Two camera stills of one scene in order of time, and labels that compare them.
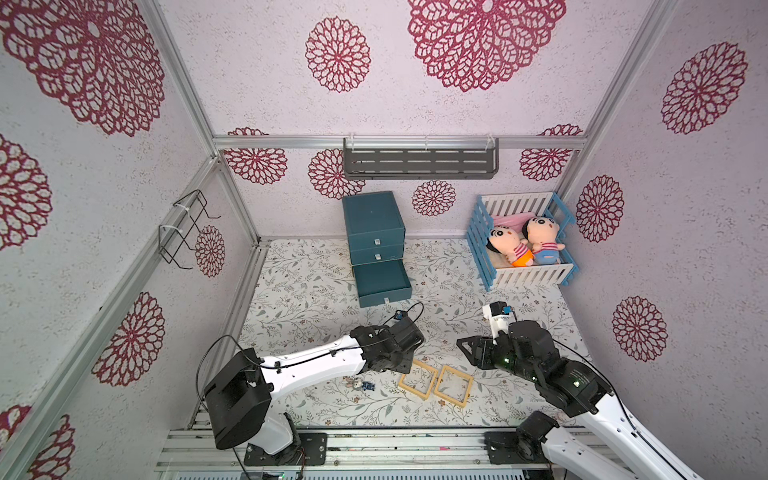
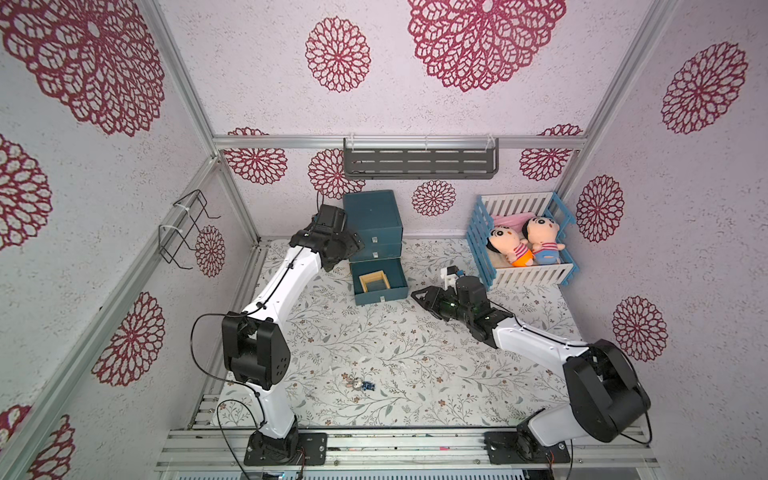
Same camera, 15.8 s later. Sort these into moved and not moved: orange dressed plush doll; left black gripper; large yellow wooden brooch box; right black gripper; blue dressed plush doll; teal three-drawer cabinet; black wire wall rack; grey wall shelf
Moved: left black gripper; large yellow wooden brooch box; right black gripper
Not moved: blue dressed plush doll; grey wall shelf; teal three-drawer cabinet; black wire wall rack; orange dressed plush doll
